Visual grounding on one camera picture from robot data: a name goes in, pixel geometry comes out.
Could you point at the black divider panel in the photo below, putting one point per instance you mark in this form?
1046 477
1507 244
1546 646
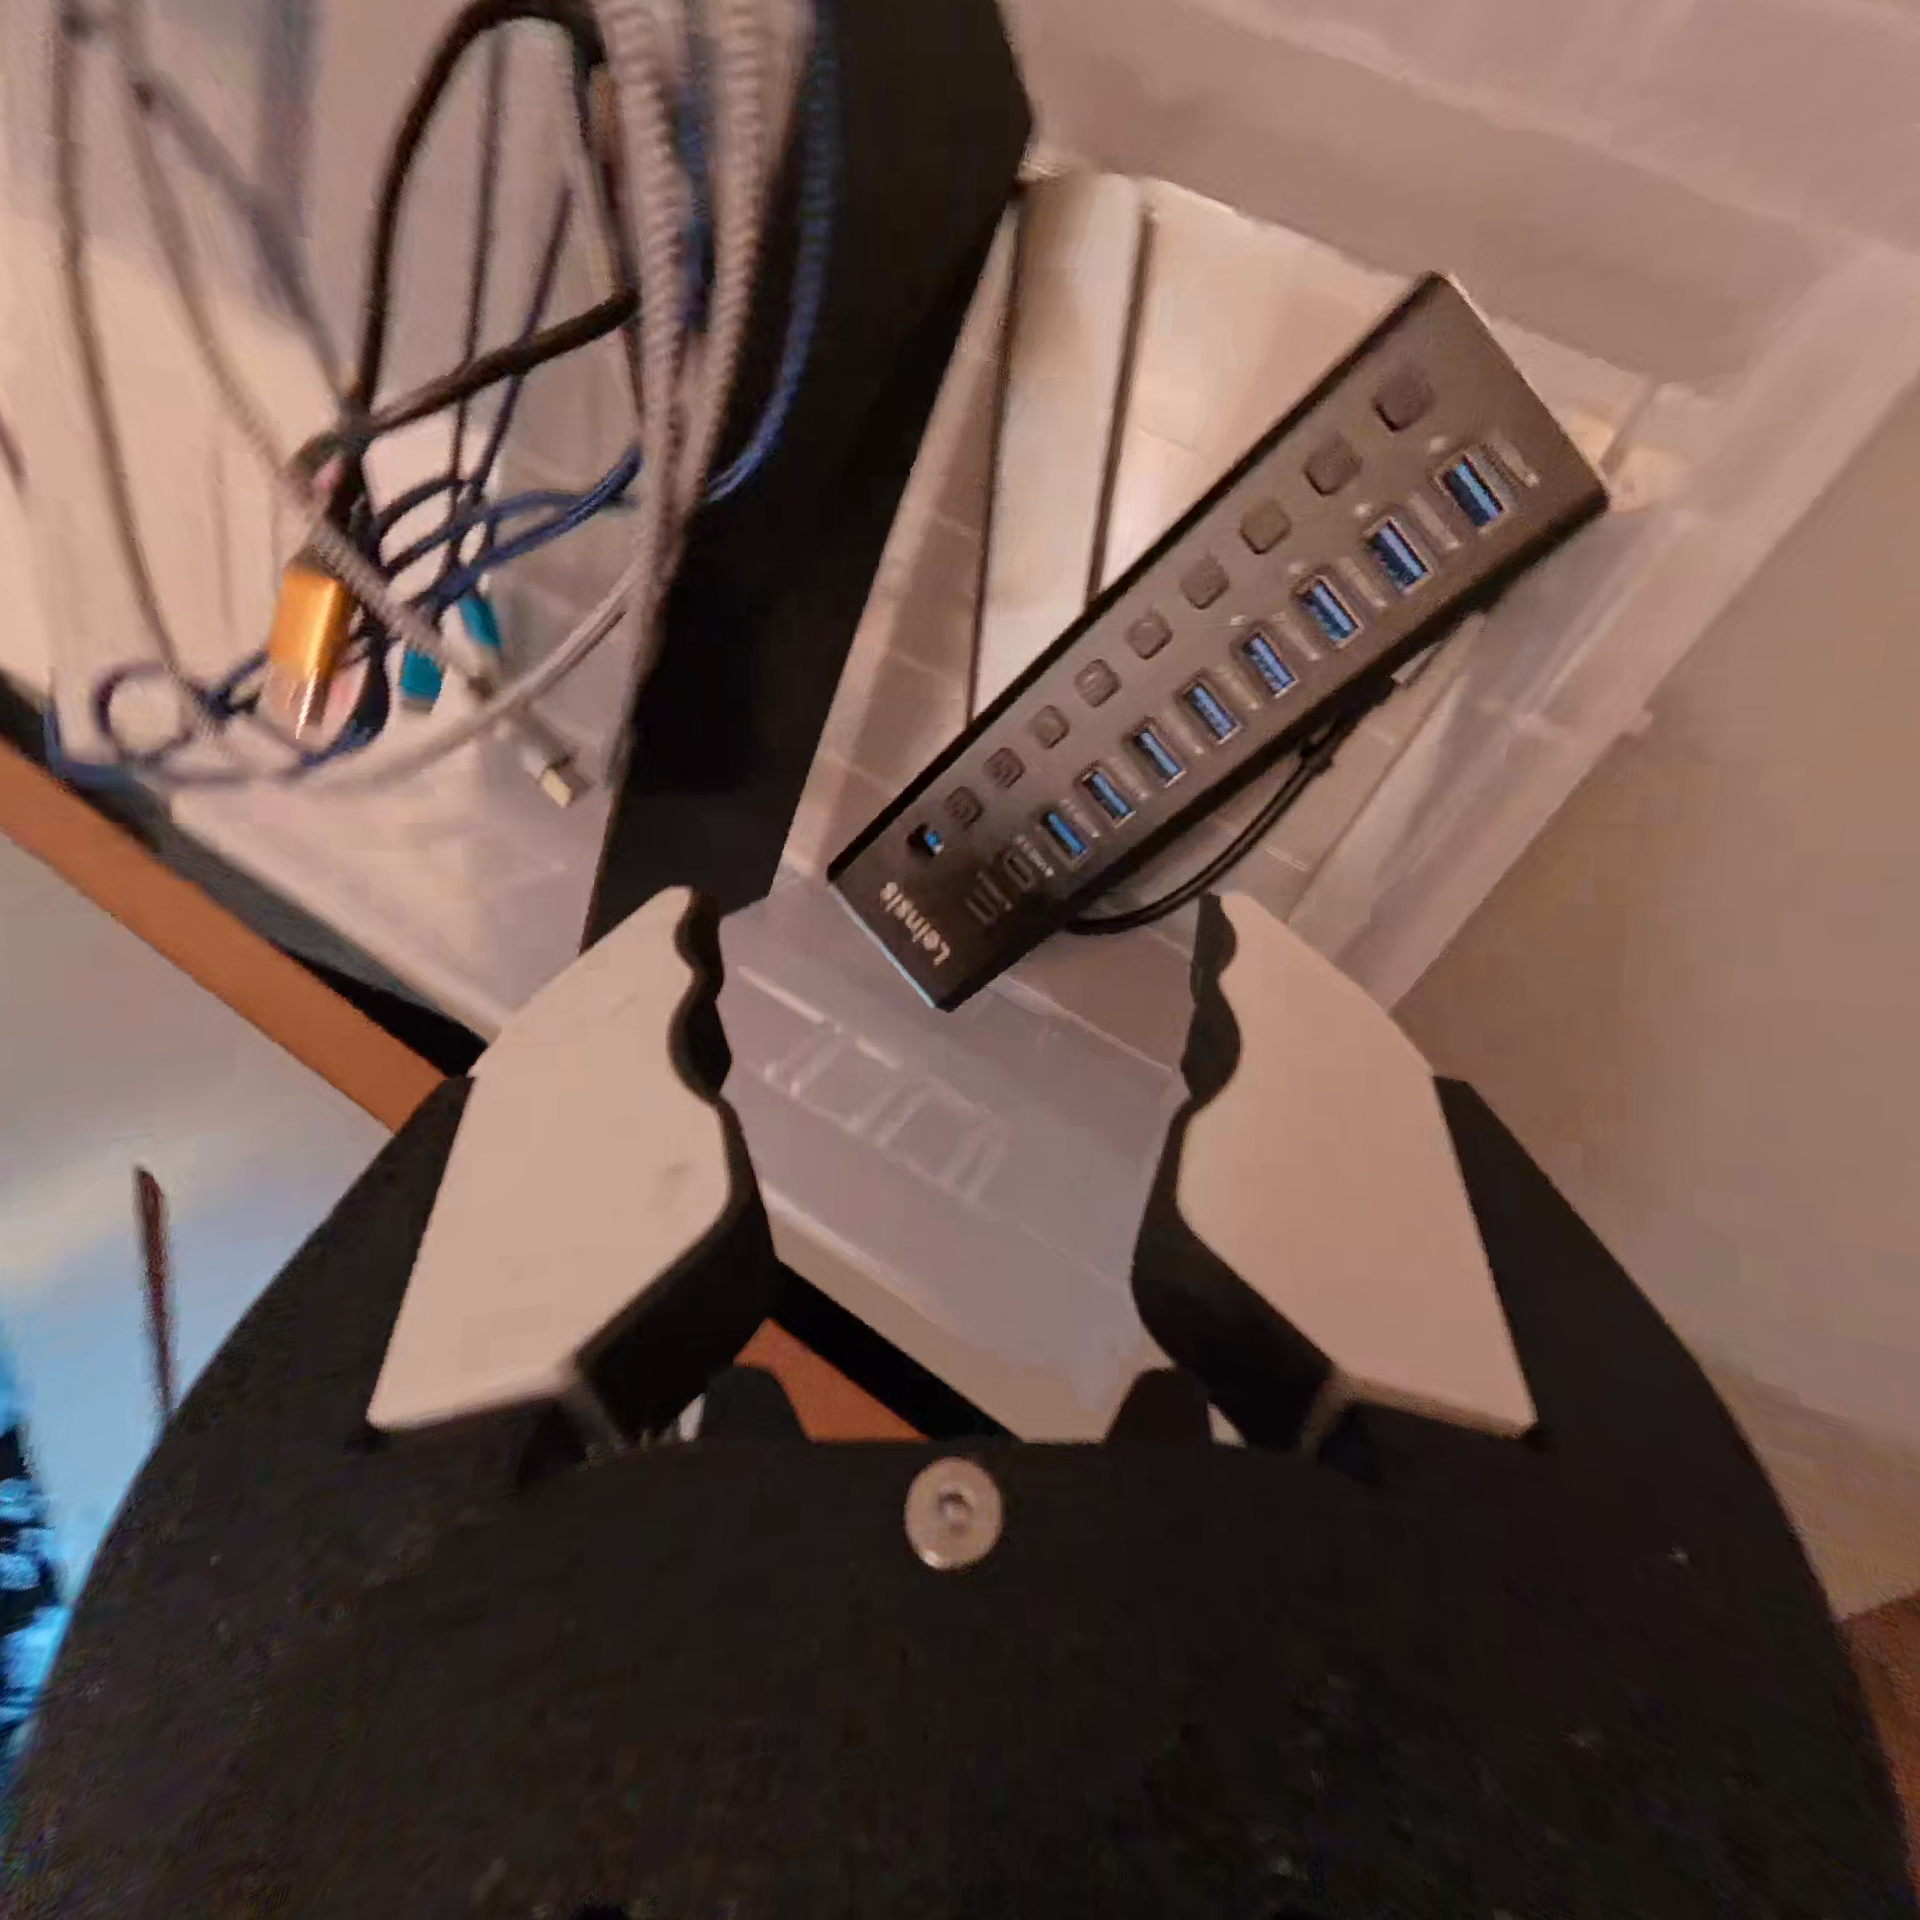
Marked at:
840 451

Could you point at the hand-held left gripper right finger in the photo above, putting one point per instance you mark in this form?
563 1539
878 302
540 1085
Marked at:
1335 1201

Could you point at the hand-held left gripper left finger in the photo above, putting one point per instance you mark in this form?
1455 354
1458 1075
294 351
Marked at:
570 1185

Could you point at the clear plastic bin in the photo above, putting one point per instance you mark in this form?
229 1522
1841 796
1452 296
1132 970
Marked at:
961 1140

